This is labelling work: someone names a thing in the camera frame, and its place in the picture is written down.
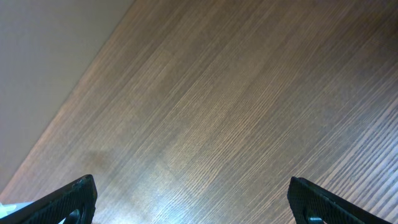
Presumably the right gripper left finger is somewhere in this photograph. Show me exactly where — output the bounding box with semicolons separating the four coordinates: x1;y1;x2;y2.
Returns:
1;174;98;224

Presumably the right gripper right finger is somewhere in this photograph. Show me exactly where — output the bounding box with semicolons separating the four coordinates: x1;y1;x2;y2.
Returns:
287;177;390;224

